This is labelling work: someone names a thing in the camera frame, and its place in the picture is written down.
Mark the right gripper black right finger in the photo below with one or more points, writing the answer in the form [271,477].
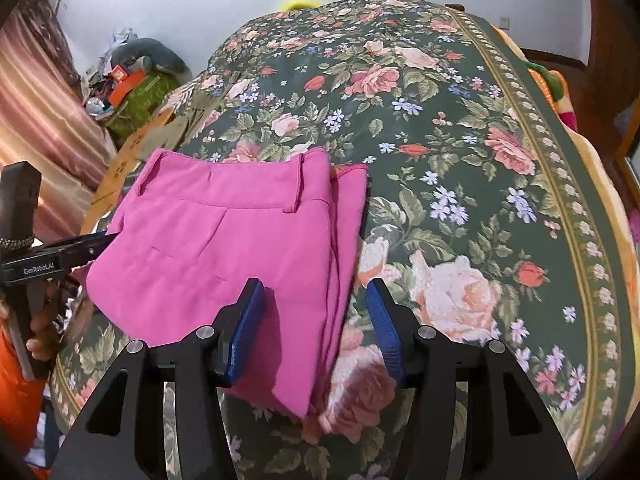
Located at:
[508,434]

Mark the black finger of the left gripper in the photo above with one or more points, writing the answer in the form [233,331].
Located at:
[78,251]

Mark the pink pants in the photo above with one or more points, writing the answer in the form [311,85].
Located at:
[190,233]

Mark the person left hand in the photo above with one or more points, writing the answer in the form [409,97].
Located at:
[43,345]

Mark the striped pink curtain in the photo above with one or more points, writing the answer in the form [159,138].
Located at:
[43,120]

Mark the olive green folded pants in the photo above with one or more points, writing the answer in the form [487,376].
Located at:
[169,136]

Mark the green storage box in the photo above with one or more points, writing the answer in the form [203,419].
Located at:
[139,106]

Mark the orange box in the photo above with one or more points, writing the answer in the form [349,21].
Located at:
[124,83]

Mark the floral green bedspread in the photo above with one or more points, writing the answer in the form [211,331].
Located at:
[482,218]

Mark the wooden door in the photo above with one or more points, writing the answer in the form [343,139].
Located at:
[612,73]

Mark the yellow curved bed rail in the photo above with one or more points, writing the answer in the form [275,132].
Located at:
[295,5]

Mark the white wall socket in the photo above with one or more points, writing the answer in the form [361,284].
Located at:
[504,23]

